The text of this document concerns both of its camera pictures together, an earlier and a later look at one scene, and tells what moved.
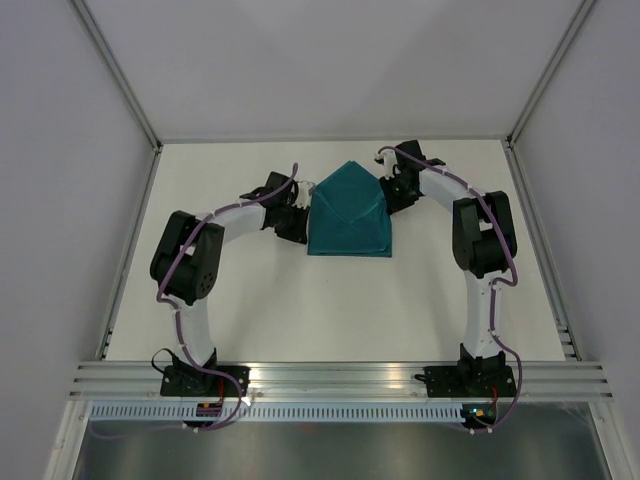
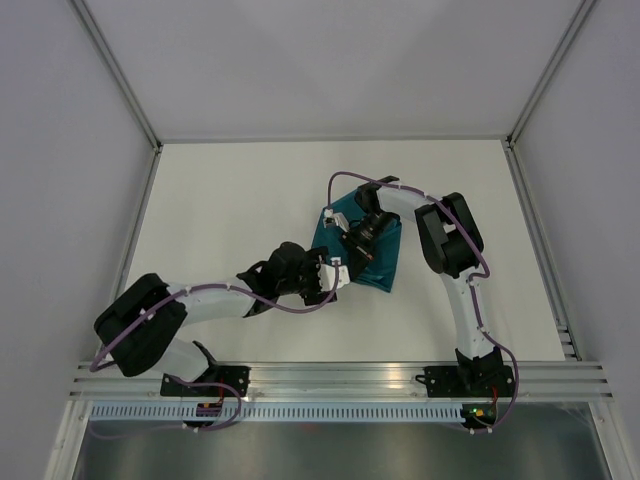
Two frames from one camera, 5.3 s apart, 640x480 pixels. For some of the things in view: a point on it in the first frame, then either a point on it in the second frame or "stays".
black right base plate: x=471 y=377 stays
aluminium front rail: x=337 y=381 stays
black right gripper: x=393 y=204 -> x=357 y=252
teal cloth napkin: x=350 y=214 -> x=380 y=271
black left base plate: x=187 y=380 stays
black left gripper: x=297 y=235 -> x=315 y=295
